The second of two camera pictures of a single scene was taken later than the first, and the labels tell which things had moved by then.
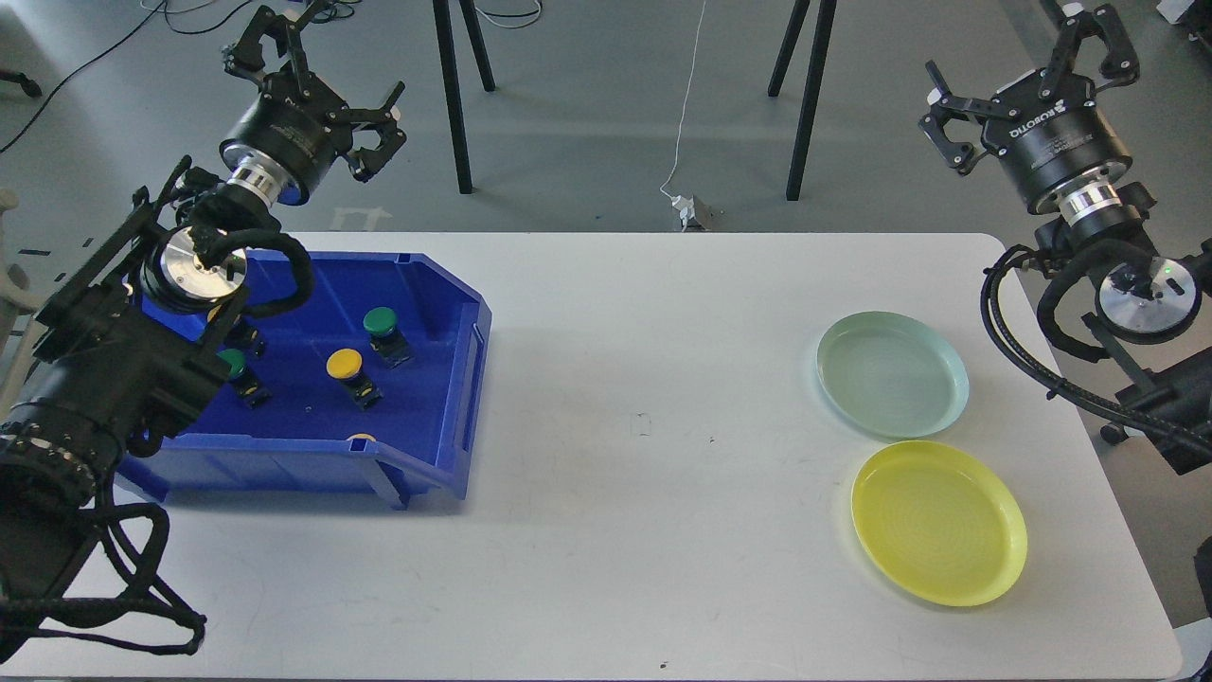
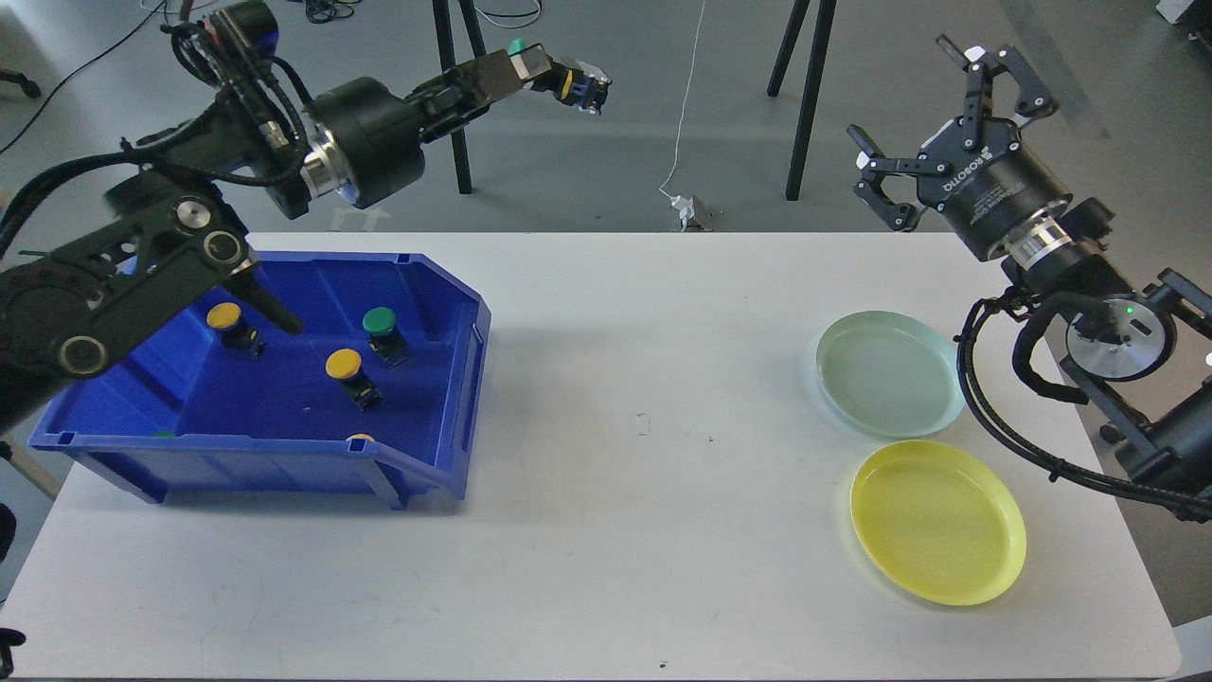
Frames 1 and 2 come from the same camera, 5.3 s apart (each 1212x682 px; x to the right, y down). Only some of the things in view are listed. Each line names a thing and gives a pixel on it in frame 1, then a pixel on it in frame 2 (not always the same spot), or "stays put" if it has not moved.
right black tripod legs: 827,15 stays put
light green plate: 891,375 stays put
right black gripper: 1055,142 -> 979,188
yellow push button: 344,364 stays put
